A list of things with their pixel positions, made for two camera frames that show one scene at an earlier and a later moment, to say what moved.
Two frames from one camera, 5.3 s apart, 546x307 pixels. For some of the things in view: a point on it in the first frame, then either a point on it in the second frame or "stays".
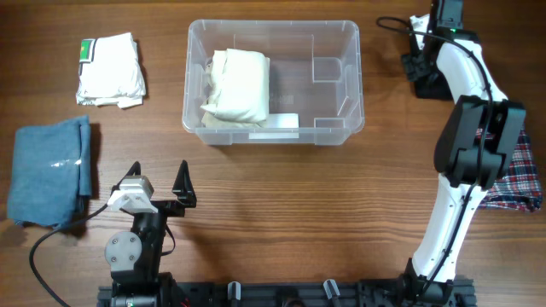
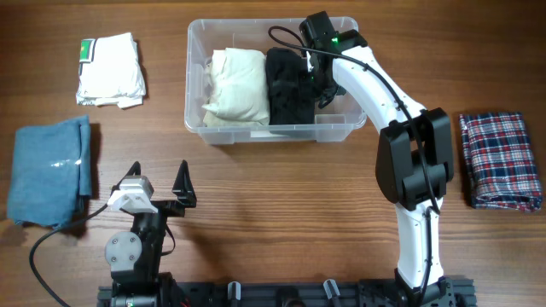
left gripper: x=185 y=194 stays
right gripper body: x=415 y=51 -> x=323 y=88
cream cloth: x=238 y=83 stays
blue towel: x=50 y=171 stays
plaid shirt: x=520 y=188 stays
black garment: x=431 y=83 -> x=290 y=87
